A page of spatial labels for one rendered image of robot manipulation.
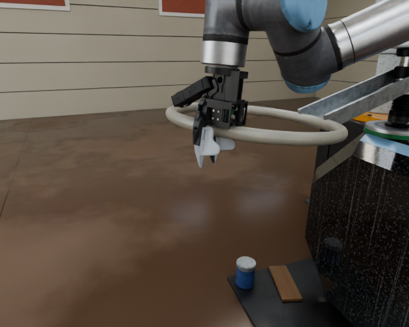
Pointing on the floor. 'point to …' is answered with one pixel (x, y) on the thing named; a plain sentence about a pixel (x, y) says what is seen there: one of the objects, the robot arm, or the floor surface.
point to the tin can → (245, 272)
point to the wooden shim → (285, 283)
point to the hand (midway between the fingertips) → (205, 158)
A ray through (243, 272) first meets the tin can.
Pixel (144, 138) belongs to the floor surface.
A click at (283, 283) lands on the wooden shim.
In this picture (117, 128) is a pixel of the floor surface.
